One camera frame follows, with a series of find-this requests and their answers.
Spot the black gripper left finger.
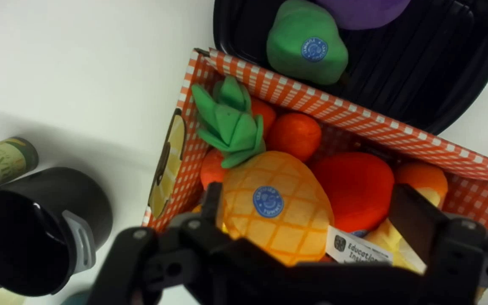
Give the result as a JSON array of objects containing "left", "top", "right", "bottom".
[{"left": 89, "top": 183, "right": 224, "bottom": 305}]

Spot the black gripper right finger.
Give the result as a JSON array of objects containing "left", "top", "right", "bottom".
[{"left": 390, "top": 183, "right": 488, "bottom": 294}]

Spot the red plush tomato toy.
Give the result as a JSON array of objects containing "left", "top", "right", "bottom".
[{"left": 311, "top": 149, "right": 397, "bottom": 233}]

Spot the black toy pot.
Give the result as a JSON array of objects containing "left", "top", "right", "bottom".
[{"left": 0, "top": 164, "right": 116, "bottom": 298}]

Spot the orange plush carrot toy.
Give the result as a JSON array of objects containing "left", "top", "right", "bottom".
[{"left": 199, "top": 96, "right": 280, "bottom": 191}]

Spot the round orange plush toy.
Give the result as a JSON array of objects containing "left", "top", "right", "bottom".
[{"left": 265, "top": 110, "right": 326, "bottom": 164}]

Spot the small toy food can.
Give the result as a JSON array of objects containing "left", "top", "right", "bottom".
[{"left": 0, "top": 135, "right": 41, "bottom": 198}]

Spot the green plush toy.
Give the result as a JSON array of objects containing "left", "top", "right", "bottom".
[{"left": 265, "top": 0, "right": 351, "bottom": 88}]

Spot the purple plush toy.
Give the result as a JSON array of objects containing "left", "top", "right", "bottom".
[{"left": 314, "top": 0, "right": 414, "bottom": 32}]

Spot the orange checkered basket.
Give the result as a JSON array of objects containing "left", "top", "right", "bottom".
[{"left": 145, "top": 45, "right": 488, "bottom": 240}]

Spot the black plastic tray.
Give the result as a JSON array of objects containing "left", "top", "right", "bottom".
[{"left": 212, "top": 0, "right": 488, "bottom": 137}]

